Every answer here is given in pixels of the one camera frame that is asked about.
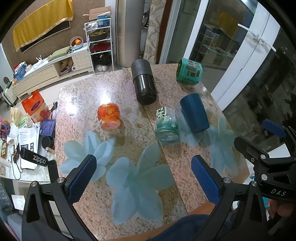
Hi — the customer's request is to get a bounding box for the dark blue plastic cup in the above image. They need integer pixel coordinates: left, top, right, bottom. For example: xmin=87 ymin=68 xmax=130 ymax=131
xmin=180 ymin=93 xmax=209 ymax=133

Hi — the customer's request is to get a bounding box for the green floral glass cup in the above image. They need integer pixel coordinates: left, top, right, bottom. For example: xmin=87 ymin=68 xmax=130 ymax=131
xmin=155 ymin=106 xmax=179 ymax=142

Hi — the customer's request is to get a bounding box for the orange patterned glass cup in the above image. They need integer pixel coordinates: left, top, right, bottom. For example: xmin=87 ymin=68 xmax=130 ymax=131
xmin=97 ymin=103 xmax=121 ymax=130

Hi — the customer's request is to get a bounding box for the teal printed paper cup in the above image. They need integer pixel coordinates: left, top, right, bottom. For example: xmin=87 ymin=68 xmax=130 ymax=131
xmin=176 ymin=58 xmax=203 ymax=86

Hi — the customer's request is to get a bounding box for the person's hand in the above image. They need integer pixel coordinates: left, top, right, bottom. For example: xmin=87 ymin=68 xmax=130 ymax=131
xmin=268 ymin=199 xmax=294 ymax=218

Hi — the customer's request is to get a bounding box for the black zippo box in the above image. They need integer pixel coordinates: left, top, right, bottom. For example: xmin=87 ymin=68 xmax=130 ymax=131
xmin=20 ymin=147 xmax=48 ymax=167

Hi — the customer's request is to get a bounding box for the dark blue booklet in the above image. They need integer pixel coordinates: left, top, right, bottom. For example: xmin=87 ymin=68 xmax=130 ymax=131
xmin=40 ymin=119 xmax=56 ymax=138

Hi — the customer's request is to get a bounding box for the orange gift bag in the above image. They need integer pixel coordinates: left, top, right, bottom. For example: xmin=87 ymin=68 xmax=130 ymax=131
xmin=21 ymin=89 xmax=50 ymax=123

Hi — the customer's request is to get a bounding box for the black cylindrical tumbler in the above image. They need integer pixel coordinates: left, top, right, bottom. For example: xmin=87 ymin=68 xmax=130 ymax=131
xmin=131 ymin=59 xmax=157 ymax=105

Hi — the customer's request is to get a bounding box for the white low cabinet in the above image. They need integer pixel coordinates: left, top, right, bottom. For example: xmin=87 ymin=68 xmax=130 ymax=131
xmin=13 ymin=43 xmax=93 ymax=97

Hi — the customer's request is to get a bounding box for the green folded cushion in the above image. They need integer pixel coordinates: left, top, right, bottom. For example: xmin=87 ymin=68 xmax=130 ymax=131
xmin=47 ymin=46 xmax=71 ymax=61

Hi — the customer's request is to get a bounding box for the fruit bowl with oranges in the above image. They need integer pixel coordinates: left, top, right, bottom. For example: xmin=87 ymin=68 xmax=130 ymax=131
xmin=70 ymin=37 xmax=84 ymax=50

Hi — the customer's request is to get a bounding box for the white metal shelf rack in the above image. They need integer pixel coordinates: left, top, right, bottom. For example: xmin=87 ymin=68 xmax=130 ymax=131
xmin=84 ymin=17 xmax=114 ymax=74

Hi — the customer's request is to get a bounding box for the patterned beige curtain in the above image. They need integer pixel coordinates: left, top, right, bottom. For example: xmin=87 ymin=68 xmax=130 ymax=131
xmin=144 ymin=0 xmax=166 ymax=64

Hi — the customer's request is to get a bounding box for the yellow cloth covered television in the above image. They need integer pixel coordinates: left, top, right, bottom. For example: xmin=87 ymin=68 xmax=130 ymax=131
xmin=13 ymin=0 xmax=74 ymax=51

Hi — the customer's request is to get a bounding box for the cardboard box on rack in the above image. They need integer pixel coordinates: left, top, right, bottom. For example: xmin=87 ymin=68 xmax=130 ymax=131
xmin=83 ymin=6 xmax=111 ymax=21

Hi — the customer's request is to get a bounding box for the white window handle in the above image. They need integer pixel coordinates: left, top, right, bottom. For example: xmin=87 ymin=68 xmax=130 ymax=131
xmin=237 ymin=24 xmax=276 ymax=52

